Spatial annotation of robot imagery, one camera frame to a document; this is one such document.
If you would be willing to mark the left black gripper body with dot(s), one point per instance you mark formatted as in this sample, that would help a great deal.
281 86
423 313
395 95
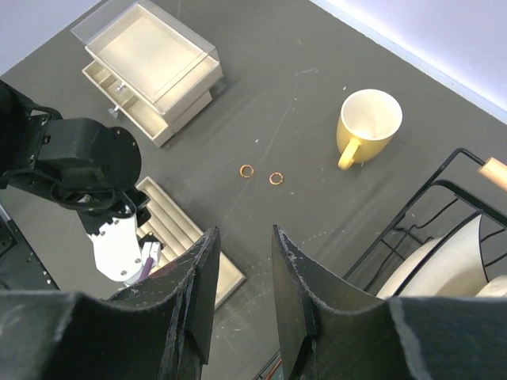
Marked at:
96 208

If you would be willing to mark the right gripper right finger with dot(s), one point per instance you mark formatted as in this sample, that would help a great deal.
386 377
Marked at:
330 329

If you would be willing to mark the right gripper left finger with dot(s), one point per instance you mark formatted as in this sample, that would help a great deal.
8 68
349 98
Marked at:
158 328

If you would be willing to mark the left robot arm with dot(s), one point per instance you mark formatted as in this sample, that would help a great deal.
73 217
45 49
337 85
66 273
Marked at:
82 166

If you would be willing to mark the beige jewelry tray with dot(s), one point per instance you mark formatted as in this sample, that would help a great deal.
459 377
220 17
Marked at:
178 232

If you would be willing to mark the cream plate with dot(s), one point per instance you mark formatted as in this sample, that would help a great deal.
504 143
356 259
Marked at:
448 266

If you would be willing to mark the yellow mug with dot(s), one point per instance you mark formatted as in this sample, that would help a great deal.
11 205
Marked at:
368 120

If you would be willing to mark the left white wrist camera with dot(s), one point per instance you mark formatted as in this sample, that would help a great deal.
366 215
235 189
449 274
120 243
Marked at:
121 256

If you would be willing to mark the black wire dish rack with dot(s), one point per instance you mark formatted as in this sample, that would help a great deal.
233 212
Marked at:
433 210

